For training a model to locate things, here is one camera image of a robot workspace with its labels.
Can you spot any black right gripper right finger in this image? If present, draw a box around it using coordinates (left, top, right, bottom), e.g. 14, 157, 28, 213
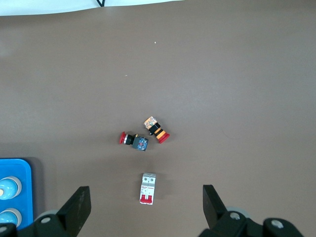
198, 184, 305, 237

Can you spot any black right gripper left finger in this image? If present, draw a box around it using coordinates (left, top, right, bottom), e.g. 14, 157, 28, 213
0, 186, 92, 237

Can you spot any red button black blue body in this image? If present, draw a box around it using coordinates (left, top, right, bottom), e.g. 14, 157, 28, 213
119, 131, 149, 152

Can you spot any light blue call bell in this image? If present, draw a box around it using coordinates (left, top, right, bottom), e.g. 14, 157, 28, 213
0, 207, 22, 227
0, 175, 22, 200

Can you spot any red button orange yellow body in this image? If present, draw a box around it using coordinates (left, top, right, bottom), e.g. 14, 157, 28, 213
143, 116, 170, 144

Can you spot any blue plastic tray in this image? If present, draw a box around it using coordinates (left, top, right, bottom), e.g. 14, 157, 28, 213
0, 158, 34, 230

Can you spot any white red circuit breaker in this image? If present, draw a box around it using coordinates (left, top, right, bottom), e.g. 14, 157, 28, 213
139, 172, 157, 205

